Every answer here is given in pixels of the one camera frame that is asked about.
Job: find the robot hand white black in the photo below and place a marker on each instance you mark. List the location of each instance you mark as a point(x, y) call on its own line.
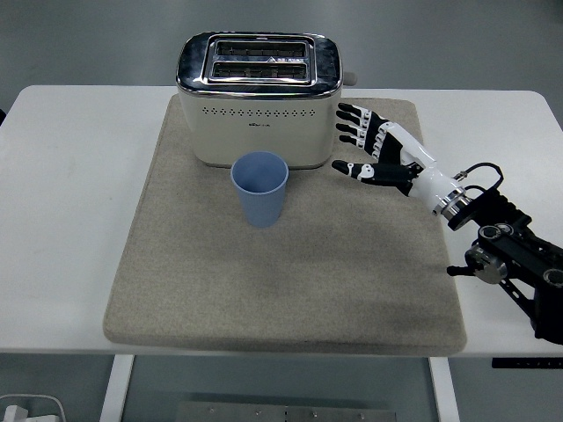
point(429, 180)

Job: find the blue plastic cup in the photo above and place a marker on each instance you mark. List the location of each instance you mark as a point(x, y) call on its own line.
point(261, 206)

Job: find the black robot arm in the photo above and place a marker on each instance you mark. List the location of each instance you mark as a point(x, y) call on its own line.
point(519, 246)

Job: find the white chrome two-slot toaster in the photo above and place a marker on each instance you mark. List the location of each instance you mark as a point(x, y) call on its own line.
point(259, 132)

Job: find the beige felt table mat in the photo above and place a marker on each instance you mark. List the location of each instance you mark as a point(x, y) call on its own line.
point(264, 281)

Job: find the black table control panel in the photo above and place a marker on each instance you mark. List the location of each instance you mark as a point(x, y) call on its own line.
point(528, 363)

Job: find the white table leg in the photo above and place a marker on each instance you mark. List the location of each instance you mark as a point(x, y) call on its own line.
point(116, 387)
point(444, 391)

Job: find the white plug adapter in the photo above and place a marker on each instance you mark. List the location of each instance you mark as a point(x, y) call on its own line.
point(13, 414)

